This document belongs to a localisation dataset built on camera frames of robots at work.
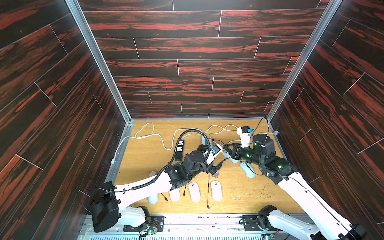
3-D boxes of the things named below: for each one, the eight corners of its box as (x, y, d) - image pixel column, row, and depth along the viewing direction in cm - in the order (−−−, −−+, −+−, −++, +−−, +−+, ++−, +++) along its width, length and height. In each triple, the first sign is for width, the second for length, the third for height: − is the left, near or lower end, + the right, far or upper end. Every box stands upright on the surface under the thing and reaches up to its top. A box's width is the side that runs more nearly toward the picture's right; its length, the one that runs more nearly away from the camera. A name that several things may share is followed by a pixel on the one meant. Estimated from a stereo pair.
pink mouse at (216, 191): (212, 201, 83) (212, 200, 81) (210, 182, 89) (211, 180, 87) (221, 201, 82) (222, 199, 81) (219, 182, 89) (220, 180, 87)
